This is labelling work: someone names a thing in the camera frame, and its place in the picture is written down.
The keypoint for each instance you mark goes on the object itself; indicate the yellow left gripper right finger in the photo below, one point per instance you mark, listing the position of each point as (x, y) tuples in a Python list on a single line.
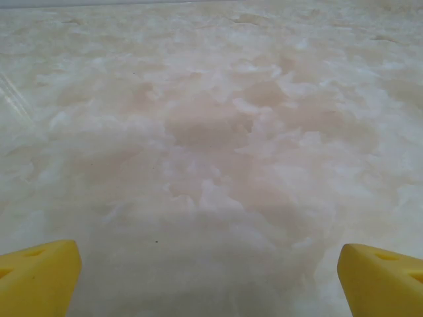
[(383, 284)]

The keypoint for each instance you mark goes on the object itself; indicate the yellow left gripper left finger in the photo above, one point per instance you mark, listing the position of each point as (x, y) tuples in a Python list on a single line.
[(36, 280)]

